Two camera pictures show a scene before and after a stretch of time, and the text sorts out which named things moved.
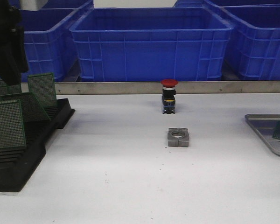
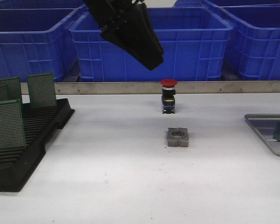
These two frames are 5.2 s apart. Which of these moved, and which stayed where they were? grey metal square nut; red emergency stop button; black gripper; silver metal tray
Moved: black gripper
Stayed: red emergency stop button; grey metal square nut; silver metal tray
